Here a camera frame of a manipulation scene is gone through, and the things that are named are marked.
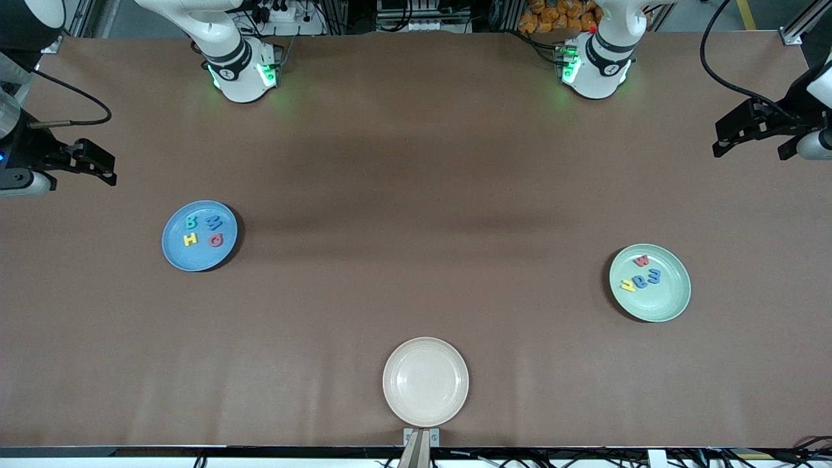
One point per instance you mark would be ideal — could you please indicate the yellow lowercase letter n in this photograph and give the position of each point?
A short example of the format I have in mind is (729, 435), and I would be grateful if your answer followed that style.
(628, 285)

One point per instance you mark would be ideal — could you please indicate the yellow uppercase letter H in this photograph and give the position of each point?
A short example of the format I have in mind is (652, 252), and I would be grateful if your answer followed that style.
(190, 239)

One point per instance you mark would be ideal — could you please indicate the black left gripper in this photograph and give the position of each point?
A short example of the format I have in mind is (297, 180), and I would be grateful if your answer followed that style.
(789, 121)

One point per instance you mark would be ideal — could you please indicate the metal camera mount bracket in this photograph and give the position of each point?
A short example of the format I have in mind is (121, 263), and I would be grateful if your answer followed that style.
(420, 445)

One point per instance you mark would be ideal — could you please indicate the red lowercase letter w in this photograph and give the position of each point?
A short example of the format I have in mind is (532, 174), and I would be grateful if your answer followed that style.
(642, 260)

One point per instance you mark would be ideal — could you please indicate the white multi-socket strip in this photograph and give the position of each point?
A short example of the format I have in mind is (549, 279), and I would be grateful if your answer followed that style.
(422, 24)

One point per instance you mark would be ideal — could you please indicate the blue lowercase letter m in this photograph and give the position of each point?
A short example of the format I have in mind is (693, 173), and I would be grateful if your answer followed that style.
(654, 276)

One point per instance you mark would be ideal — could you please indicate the red uppercase letter Q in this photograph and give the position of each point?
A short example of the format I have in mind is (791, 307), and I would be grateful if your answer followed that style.
(216, 241)

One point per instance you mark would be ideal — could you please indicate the brown table cover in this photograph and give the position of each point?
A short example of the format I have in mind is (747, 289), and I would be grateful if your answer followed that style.
(390, 195)

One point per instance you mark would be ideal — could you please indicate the blue plate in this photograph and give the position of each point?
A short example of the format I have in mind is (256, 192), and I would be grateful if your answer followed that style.
(195, 257)

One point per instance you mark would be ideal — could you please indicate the beige plate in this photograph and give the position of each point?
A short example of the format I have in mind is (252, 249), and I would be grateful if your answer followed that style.
(426, 382)

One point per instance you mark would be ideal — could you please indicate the teal uppercase letter B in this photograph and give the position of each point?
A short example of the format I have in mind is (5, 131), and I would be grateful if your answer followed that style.
(190, 222)

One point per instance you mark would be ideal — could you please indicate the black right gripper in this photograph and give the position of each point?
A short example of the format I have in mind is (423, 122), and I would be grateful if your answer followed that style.
(27, 151)

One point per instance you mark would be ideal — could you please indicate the blue lowercase letter e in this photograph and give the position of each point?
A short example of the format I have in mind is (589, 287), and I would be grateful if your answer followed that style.
(641, 281)

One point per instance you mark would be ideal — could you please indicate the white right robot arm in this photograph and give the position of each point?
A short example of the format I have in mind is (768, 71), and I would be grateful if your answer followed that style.
(237, 65)

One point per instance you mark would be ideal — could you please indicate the aluminium frame profile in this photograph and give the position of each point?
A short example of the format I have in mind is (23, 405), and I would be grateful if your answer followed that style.
(803, 26)
(71, 26)

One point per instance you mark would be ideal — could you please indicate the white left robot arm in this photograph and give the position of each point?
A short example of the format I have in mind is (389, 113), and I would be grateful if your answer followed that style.
(598, 71)

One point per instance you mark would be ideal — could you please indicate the orange snack bags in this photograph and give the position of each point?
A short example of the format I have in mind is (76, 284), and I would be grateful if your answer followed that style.
(552, 16)

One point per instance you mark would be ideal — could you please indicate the white power strip with plugs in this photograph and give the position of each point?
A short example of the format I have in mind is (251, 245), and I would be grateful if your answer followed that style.
(289, 16)

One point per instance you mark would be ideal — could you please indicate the green plate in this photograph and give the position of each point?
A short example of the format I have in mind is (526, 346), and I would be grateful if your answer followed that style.
(656, 305)

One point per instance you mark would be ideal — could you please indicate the blue uppercase letter M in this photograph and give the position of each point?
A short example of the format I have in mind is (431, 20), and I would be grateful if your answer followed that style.
(214, 223)

